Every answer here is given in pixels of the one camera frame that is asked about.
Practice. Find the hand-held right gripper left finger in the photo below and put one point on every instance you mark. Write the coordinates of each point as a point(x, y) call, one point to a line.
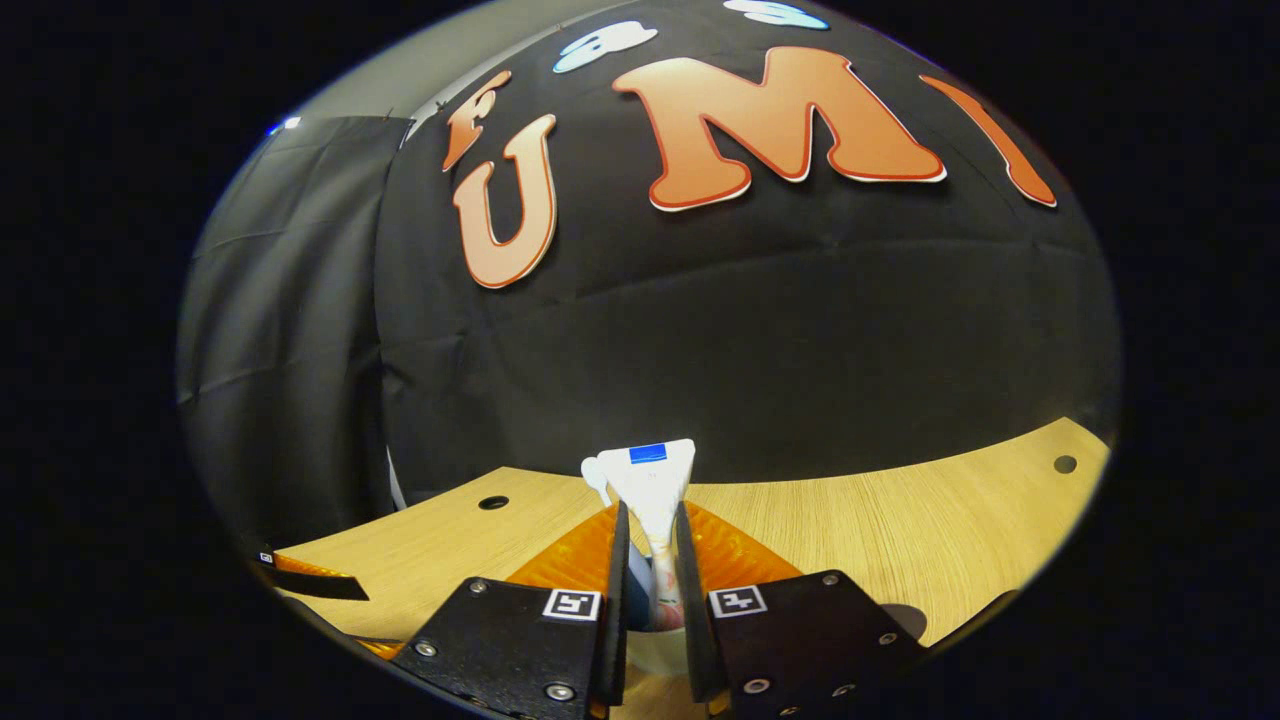
point(510, 640)

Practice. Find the black backdrop cloth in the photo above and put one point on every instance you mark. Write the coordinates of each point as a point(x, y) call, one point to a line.
point(750, 330)

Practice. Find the light wooden desktop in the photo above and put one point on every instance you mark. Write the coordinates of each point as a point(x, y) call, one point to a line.
point(900, 530)

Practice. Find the white toothpaste tube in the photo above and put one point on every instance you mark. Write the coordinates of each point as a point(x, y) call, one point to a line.
point(652, 490)

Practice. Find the dark round coaster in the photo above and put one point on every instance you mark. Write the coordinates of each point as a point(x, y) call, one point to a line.
point(908, 622)

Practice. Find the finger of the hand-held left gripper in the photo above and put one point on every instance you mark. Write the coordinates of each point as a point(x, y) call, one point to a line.
point(385, 648)
point(315, 586)

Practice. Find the dark grey side cloth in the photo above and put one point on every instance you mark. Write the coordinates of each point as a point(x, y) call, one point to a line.
point(280, 330)

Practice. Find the white toothbrush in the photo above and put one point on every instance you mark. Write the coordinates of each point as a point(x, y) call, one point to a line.
point(595, 475)

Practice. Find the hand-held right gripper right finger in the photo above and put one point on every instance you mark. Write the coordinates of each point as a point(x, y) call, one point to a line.
point(800, 640)

